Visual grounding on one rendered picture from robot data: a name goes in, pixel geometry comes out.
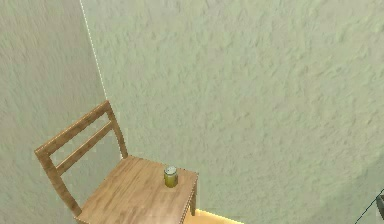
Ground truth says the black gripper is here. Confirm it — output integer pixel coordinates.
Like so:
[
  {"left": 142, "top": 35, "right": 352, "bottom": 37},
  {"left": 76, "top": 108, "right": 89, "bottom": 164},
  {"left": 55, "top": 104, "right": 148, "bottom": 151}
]
[{"left": 354, "top": 188, "right": 384, "bottom": 224}]

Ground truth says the brown wooden chair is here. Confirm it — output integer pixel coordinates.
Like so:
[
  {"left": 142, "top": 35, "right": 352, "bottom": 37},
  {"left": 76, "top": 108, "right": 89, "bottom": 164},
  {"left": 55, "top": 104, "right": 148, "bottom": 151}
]
[{"left": 34, "top": 99, "right": 200, "bottom": 224}]

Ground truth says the yellow jar with white lid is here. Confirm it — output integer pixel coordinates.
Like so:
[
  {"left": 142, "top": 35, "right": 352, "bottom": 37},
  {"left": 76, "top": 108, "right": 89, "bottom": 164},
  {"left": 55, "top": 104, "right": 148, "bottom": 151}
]
[{"left": 163, "top": 165, "right": 179, "bottom": 189}]

